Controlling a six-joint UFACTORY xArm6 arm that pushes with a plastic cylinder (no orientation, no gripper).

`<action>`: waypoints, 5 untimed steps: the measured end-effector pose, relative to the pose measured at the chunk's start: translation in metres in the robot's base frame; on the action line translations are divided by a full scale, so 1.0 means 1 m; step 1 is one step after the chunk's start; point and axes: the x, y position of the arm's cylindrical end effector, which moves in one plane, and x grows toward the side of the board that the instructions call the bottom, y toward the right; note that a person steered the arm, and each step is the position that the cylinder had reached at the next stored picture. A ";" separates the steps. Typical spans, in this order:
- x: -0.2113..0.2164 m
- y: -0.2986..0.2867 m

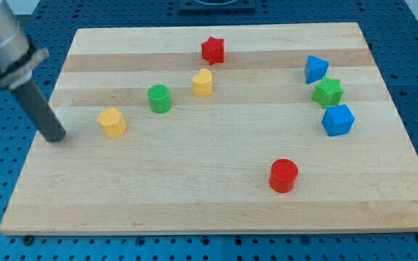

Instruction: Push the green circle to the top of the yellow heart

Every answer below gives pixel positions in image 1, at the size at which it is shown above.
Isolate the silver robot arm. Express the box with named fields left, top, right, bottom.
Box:
left=0, top=0, right=49, bottom=90

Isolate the yellow heart block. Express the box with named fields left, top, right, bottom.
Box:
left=192, top=68, right=213, bottom=96

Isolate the green cylinder block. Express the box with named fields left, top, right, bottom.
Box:
left=147, top=85, right=172, bottom=114

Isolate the wooden board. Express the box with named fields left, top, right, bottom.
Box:
left=0, top=22, right=418, bottom=236

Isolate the red star block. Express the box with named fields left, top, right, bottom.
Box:
left=201, top=36, right=225, bottom=65

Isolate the red cylinder block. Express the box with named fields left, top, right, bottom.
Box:
left=269, top=158, right=299, bottom=193

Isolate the yellow hexagon block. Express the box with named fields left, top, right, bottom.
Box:
left=97, top=107, right=127, bottom=138

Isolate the blue triangle block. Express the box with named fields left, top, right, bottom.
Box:
left=304, top=55, right=329, bottom=84

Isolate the green star block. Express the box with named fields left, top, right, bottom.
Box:
left=311, top=77, right=343, bottom=109

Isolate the blue cube block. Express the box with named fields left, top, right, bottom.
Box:
left=321, top=104, right=355, bottom=136

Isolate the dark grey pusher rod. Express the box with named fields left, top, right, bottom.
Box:
left=11, top=78, right=66, bottom=142

